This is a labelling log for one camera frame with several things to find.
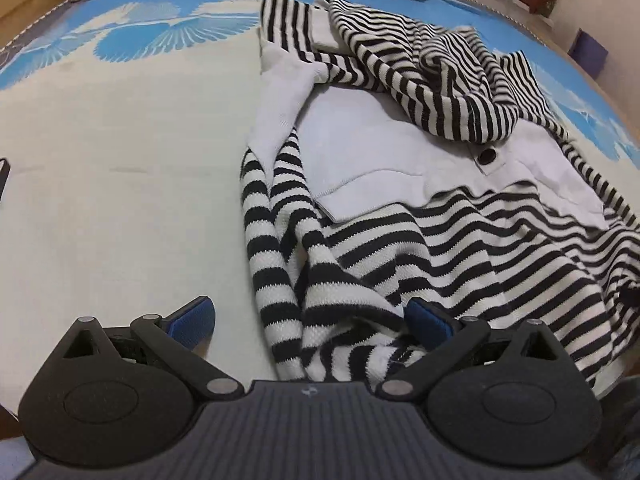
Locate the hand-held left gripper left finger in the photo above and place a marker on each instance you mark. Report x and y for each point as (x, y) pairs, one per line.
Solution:
(192, 317)

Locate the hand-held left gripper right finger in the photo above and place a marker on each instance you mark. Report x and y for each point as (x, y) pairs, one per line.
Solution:
(430, 322)

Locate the black white striped hoodie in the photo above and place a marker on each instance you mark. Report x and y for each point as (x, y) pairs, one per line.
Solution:
(375, 125)

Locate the smartphone with dark case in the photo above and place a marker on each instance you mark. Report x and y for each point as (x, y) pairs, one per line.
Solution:
(4, 177)

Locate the purple box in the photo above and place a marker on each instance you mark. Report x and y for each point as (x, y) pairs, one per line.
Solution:
(587, 52)

